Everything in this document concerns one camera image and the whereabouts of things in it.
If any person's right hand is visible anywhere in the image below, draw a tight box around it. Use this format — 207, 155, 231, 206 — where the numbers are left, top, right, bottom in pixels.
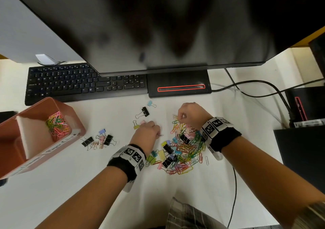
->
177, 102, 213, 131

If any person's left hand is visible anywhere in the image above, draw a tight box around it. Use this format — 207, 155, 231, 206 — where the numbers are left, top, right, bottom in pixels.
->
129, 121, 161, 157

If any person's left forearm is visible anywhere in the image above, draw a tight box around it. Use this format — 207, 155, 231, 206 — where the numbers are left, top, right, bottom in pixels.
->
35, 165, 129, 229

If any person's right forearm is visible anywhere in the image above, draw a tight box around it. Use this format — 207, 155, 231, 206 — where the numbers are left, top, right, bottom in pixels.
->
222, 136, 325, 229

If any black binder clip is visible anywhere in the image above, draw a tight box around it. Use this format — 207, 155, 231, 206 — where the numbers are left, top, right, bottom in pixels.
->
80, 136, 94, 151
103, 134, 117, 147
135, 106, 150, 120

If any black monitor stand base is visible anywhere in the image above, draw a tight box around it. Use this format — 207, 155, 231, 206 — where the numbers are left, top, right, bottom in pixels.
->
147, 70, 213, 98

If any pile of mixed coloured clips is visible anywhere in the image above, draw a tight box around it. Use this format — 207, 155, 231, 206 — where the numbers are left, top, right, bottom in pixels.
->
145, 114, 207, 176

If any left wrist band with markers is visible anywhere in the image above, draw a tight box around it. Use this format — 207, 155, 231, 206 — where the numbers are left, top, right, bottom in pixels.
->
107, 144, 147, 193

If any wrist band with markers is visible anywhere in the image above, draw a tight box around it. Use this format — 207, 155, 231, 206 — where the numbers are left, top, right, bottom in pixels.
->
107, 144, 147, 193
200, 117, 242, 161

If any right wrist band with markers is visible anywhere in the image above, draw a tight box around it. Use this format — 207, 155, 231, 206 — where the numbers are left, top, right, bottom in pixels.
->
200, 117, 242, 161

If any black computer keyboard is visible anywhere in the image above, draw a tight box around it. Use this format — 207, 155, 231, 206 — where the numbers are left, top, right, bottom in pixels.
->
25, 63, 148, 106

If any plaid clothing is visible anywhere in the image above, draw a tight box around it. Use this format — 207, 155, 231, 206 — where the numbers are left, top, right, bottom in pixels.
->
166, 197, 227, 229

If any large black computer monitor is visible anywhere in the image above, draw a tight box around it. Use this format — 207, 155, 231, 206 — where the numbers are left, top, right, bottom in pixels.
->
2, 0, 325, 77

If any heap of clips in organizer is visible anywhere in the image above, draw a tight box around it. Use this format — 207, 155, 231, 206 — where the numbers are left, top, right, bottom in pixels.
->
45, 111, 71, 138

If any black computer case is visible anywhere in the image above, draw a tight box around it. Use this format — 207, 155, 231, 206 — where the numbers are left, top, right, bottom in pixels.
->
273, 127, 325, 194

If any white label strip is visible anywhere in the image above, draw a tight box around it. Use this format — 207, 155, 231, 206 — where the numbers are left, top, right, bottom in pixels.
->
294, 118, 325, 128

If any black stand with red slot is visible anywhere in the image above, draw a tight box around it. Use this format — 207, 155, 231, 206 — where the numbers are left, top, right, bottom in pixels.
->
284, 86, 325, 125

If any white paper card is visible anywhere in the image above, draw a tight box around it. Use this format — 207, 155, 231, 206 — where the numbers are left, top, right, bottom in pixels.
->
35, 54, 67, 67

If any pink plastic organizer box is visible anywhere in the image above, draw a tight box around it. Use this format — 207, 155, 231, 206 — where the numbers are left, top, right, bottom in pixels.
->
0, 97, 86, 181

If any small black object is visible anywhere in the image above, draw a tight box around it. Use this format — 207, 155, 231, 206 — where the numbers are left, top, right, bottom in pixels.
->
0, 111, 17, 124

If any grey desk partition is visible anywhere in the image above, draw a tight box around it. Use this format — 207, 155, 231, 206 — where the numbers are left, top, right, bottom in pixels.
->
0, 0, 83, 64

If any thick black cable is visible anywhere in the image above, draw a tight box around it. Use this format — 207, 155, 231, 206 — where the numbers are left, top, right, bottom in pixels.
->
212, 80, 295, 121

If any black cable over table edge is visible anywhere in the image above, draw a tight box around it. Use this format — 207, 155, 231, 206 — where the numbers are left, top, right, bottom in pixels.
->
227, 167, 237, 228

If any thin black cable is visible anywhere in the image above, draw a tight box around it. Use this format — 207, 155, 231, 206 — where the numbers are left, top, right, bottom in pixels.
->
224, 68, 325, 98

